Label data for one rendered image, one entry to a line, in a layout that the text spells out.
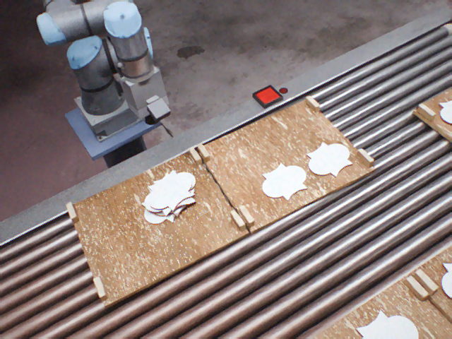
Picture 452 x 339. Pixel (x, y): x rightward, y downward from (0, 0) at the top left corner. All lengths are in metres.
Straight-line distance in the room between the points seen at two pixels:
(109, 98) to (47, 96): 1.85
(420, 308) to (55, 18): 1.05
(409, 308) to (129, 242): 0.72
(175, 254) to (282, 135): 0.50
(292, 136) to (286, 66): 1.78
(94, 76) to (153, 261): 0.63
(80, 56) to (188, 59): 1.91
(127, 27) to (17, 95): 2.57
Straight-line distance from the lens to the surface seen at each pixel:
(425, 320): 1.18
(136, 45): 1.06
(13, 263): 1.41
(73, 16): 1.14
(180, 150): 1.48
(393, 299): 1.18
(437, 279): 1.23
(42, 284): 1.34
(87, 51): 1.51
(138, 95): 1.13
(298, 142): 1.43
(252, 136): 1.45
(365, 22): 3.63
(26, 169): 2.99
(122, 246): 1.29
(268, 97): 1.59
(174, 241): 1.26
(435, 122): 1.55
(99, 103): 1.60
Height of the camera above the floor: 1.99
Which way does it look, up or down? 50 degrees down
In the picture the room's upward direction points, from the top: 9 degrees counter-clockwise
